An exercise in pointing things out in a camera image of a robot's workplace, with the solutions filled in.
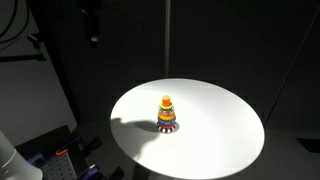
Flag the lime green bumpy ring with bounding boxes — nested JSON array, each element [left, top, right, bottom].
[[159, 102, 174, 111]]

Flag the grey vertical pole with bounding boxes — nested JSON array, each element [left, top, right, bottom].
[[164, 0, 172, 80]]

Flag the purple black clamp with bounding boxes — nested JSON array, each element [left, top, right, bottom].
[[26, 152, 46, 166], [80, 164, 102, 180]]

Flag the clamp with orange trigger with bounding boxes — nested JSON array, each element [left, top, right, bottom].
[[54, 134, 83, 158]]

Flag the perforated metal breadboard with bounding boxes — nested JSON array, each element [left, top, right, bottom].
[[41, 151, 80, 180]]

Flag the orange ring holder post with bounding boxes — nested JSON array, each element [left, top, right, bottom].
[[161, 95, 172, 108]]

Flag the clear ring with beads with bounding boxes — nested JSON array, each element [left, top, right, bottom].
[[157, 106, 175, 114]]

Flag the orange textured ring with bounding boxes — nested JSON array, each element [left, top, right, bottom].
[[157, 111, 177, 121]]

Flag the blue ring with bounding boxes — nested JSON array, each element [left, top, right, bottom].
[[157, 118, 177, 126]]

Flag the pink red ring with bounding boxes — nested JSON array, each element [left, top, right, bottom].
[[157, 122, 177, 130]]

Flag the black white striped ring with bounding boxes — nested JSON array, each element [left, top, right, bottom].
[[156, 125, 178, 134]]

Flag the black clamp handle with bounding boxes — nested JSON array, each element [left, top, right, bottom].
[[83, 136, 103, 154]]

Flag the black camera on mount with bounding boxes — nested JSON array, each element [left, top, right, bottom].
[[78, 0, 103, 48]]

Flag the white wall panel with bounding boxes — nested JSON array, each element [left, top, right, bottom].
[[0, 0, 80, 148]]

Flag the black cable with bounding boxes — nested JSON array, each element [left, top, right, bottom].
[[0, 0, 20, 45]]

